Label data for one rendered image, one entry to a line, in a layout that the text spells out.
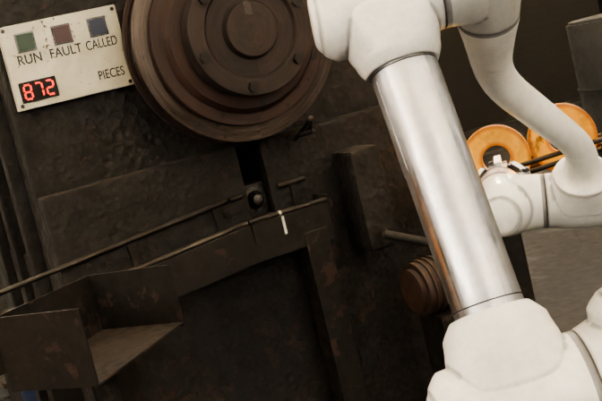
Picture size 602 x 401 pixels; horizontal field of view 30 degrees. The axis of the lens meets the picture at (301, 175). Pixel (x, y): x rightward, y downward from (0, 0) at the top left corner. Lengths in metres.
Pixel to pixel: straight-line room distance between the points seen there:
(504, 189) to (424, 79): 0.50
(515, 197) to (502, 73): 0.30
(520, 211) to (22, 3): 1.15
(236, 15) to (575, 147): 0.78
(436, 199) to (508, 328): 0.20
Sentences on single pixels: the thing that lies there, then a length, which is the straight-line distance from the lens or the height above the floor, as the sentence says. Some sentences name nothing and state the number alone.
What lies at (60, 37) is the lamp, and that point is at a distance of 2.48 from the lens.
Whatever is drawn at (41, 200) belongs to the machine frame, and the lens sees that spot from 2.43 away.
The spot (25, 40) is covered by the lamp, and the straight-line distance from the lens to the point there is 2.46.
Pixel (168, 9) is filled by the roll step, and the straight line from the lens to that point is 2.38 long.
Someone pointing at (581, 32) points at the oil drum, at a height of 0.83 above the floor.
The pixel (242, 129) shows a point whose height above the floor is 0.91.
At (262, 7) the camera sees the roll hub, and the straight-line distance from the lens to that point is 2.39.
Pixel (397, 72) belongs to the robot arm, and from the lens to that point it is 1.61.
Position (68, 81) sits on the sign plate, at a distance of 2.48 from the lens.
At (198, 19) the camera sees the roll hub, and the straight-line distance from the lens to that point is 2.34.
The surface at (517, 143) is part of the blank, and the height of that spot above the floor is 0.73.
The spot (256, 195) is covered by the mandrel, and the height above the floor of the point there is 0.75.
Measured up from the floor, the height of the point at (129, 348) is 0.60.
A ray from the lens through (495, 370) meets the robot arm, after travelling 1.50.
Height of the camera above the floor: 1.06
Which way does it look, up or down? 6 degrees down
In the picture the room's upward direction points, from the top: 14 degrees counter-clockwise
